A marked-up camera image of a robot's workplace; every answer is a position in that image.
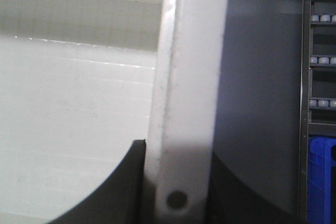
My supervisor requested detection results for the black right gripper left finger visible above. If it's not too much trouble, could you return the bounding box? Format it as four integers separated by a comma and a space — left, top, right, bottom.
51, 140, 146, 224

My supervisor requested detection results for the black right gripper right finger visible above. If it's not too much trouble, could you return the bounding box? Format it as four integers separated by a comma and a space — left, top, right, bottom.
208, 154, 299, 224

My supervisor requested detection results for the white plastic Totelife tote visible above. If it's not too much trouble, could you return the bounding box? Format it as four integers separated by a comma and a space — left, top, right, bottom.
1, 0, 228, 223

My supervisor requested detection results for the blue crate lower right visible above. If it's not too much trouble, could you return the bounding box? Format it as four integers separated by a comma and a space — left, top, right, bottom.
307, 136, 335, 223

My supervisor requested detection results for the dark metal rack frame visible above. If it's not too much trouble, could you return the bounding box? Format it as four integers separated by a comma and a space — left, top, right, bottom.
298, 0, 335, 223

